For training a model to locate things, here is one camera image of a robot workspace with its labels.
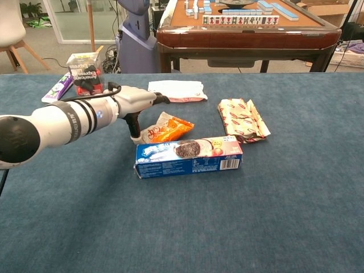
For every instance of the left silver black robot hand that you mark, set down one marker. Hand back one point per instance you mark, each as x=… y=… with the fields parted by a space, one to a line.
x=133 y=99

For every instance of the orange white snack bag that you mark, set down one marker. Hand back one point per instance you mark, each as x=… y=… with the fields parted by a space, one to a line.
x=170 y=129

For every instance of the blue cookie box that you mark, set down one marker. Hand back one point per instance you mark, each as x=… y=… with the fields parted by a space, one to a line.
x=185 y=166

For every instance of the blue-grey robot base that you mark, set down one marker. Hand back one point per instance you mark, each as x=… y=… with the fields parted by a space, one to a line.
x=136 y=42

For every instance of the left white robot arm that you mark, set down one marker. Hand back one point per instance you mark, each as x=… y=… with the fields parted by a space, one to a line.
x=57 y=122

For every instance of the white and pink snack packet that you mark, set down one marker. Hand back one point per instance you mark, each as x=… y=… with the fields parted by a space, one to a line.
x=182 y=88

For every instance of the cream red-print snack wrapper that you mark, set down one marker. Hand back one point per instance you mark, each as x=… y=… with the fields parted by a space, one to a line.
x=241 y=119

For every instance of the clear box black red contents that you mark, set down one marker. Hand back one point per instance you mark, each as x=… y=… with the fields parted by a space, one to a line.
x=85 y=76

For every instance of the purple white small box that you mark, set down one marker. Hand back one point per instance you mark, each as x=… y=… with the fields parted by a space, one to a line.
x=55 y=91

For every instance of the wooden pole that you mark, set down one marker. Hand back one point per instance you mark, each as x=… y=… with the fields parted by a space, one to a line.
x=91 y=25

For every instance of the scattered blue mahjong tile cluster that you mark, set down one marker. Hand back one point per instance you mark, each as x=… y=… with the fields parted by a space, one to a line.
x=196 y=10

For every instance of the brown mahjong table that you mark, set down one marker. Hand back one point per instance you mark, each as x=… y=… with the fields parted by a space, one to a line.
x=241 y=39

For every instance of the face-up mahjong tile row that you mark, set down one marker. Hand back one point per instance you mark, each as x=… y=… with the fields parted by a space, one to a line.
x=241 y=20

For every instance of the green potted plant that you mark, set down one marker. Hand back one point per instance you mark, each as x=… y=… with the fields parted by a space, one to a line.
x=31 y=8

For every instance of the blue backed mahjong tile row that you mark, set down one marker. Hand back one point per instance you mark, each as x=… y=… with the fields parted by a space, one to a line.
x=241 y=12

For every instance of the white chair wooden legs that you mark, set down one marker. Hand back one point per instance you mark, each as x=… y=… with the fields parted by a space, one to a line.
x=11 y=25

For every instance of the blue backed mahjong tile stack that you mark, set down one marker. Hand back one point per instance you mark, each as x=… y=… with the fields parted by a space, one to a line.
x=265 y=5

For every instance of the long blue mahjong tile row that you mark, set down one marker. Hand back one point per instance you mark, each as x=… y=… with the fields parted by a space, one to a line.
x=285 y=12

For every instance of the white plastic basket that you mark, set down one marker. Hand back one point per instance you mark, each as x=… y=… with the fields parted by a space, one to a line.
x=347 y=58

